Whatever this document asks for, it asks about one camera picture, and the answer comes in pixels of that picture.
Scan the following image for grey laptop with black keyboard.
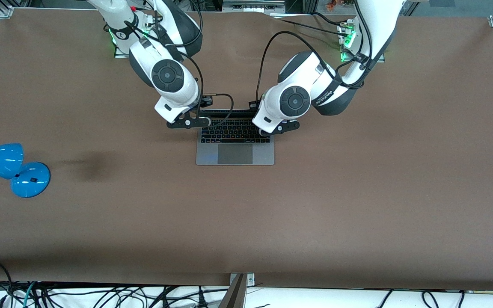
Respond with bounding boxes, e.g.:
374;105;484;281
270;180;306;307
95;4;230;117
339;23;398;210
196;109;275;166

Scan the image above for blue desk lamp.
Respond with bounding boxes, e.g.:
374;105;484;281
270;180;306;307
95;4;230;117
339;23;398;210
0;143;51;198

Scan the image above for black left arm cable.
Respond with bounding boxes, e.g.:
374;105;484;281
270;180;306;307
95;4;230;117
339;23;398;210
255;0;373;104

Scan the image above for black cable on table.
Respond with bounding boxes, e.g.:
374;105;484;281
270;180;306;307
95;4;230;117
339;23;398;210
313;12;346;27
277;18;345;35

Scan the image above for metal table edge bracket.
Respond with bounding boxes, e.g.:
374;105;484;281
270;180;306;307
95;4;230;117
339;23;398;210
229;272;255;287

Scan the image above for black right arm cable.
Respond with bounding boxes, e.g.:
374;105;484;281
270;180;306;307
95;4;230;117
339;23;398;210
122;0;235;129

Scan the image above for dark metal support beam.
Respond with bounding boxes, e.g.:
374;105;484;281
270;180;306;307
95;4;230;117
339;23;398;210
218;274;247;308

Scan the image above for grey metal equipment box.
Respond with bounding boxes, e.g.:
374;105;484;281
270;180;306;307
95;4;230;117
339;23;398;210
222;0;286;14

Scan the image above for teal cable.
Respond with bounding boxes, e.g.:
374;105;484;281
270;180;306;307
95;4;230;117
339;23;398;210
22;281;38;308

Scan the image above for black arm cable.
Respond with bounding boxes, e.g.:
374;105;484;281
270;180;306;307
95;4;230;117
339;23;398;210
255;0;373;104
122;0;235;129

